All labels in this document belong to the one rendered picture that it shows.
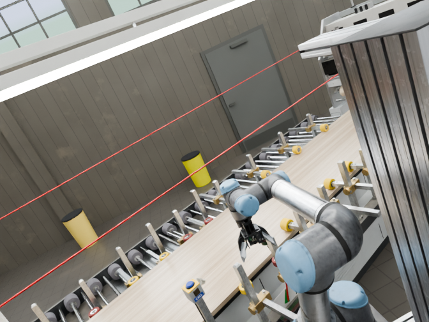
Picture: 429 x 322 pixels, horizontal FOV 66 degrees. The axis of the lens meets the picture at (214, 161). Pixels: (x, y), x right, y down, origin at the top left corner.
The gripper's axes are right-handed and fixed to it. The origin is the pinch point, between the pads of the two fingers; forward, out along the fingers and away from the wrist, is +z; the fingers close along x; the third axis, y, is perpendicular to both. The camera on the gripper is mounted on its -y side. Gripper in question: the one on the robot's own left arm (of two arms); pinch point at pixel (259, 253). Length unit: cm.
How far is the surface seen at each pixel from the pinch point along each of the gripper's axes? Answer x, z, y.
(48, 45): -41, -112, -46
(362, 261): 82, 117, -93
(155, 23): 7, -104, -66
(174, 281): -52, 42, -77
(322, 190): 57, 21, -57
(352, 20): 230, -46, -240
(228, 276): -18, 42, -54
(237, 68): 162, -31, -518
